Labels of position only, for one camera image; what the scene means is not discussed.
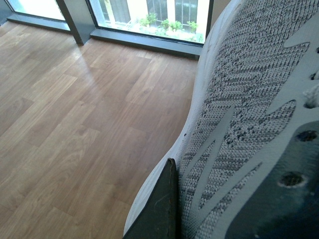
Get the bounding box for grey knit sneaker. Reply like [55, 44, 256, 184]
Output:
[123, 0, 319, 239]

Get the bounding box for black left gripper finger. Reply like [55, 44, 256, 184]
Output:
[123, 158, 179, 239]

